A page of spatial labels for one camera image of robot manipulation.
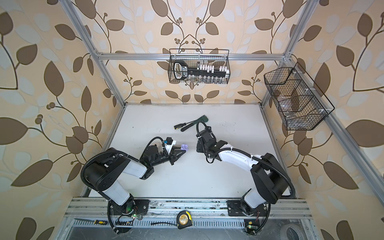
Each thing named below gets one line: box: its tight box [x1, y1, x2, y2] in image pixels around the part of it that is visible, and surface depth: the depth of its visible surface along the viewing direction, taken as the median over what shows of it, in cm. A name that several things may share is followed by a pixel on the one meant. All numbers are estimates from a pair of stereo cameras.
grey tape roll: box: [280, 224, 307, 240], surface depth 67 cm
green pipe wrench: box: [180, 114, 209, 132], surface depth 112 cm
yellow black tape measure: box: [176, 210, 194, 230], surface depth 70 cm
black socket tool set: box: [173, 60, 229, 80], surface depth 84 cm
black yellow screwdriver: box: [173, 120, 196, 130], surface depth 107 cm
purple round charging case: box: [180, 143, 189, 152], surface depth 87 cm
